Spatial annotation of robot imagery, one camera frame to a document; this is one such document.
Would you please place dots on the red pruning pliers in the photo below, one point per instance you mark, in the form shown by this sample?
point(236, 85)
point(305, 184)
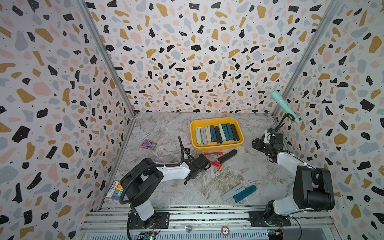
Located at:
point(215, 163)

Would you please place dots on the rainbow marker pack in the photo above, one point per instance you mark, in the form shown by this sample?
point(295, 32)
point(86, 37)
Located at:
point(114, 191)

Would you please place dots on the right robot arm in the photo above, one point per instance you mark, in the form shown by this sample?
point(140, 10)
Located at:
point(313, 188)

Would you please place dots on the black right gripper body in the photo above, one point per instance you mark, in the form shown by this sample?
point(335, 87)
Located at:
point(267, 148)

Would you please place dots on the grey pruning pliers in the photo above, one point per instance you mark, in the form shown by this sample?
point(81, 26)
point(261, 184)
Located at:
point(234, 191)
point(204, 136)

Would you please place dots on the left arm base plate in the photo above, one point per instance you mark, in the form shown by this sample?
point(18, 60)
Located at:
point(157, 221)

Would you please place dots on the teal pruning pliers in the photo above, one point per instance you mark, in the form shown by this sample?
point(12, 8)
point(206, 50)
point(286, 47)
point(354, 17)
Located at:
point(225, 129)
point(244, 194)
point(213, 134)
point(231, 135)

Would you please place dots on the colourful card box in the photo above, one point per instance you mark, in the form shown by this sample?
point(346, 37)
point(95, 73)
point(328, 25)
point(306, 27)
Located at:
point(149, 145)

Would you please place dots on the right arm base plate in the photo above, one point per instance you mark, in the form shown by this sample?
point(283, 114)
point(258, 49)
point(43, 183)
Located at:
point(262, 219)

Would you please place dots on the mint green microphone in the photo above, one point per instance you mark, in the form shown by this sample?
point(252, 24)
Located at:
point(283, 104)

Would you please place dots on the black pruning pliers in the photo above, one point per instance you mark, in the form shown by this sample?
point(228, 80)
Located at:
point(222, 159)
point(235, 133)
point(218, 135)

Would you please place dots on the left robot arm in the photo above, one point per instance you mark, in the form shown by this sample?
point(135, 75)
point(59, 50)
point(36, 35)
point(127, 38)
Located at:
point(139, 183)

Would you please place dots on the beige pruning pliers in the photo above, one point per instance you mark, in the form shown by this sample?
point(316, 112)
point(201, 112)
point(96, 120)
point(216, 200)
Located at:
point(208, 134)

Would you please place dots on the mint pruning pliers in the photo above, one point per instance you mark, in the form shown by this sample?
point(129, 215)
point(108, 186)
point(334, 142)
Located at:
point(198, 136)
point(223, 136)

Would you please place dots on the yellow plastic storage box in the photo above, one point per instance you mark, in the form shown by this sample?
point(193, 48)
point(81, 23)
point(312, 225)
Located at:
point(211, 146)

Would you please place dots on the aluminium frame rail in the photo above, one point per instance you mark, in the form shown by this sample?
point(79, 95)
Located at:
point(232, 223)

